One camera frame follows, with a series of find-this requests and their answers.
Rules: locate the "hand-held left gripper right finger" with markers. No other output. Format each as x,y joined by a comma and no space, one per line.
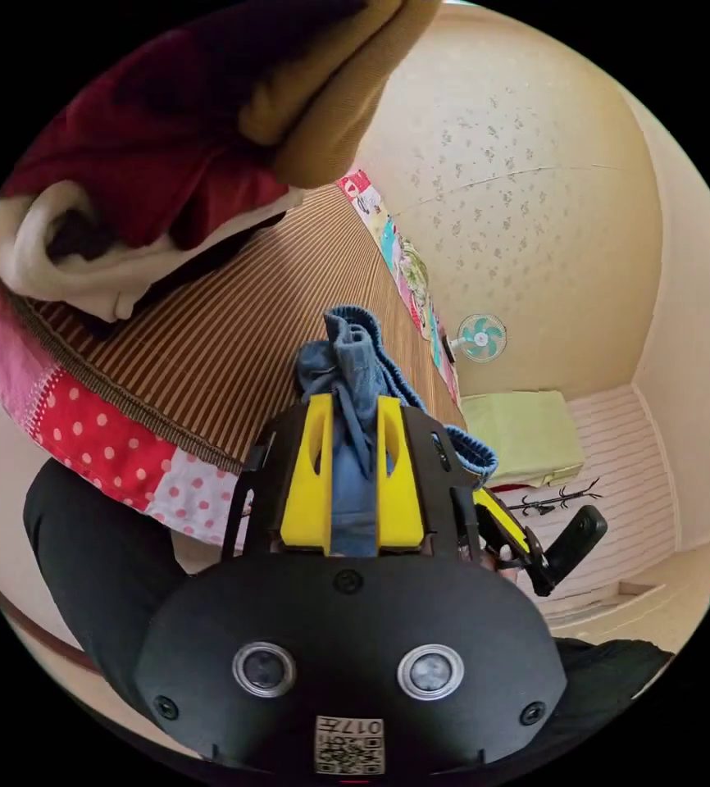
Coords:
399,498

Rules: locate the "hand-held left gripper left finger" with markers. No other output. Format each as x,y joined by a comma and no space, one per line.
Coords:
301,492

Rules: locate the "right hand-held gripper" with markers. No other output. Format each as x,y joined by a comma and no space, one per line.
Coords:
539,569

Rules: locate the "blue jeans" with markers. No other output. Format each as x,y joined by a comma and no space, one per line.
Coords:
355,369

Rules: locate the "person's right hand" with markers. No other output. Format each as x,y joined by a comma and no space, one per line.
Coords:
507,573

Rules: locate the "black coat rack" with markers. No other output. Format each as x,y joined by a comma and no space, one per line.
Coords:
552,499

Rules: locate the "light green covered box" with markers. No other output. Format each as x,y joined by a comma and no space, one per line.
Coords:
521,433

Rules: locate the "bed with striped woven mat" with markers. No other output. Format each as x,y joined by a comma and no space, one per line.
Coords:
207,344

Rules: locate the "white fan with teal blades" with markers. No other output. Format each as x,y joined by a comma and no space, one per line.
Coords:
481,337

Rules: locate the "person's body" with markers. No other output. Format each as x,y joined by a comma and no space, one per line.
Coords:
97,553

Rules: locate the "pile of clothes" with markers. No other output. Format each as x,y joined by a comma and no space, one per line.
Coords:
146,141

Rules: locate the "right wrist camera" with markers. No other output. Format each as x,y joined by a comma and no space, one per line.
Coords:
579,541

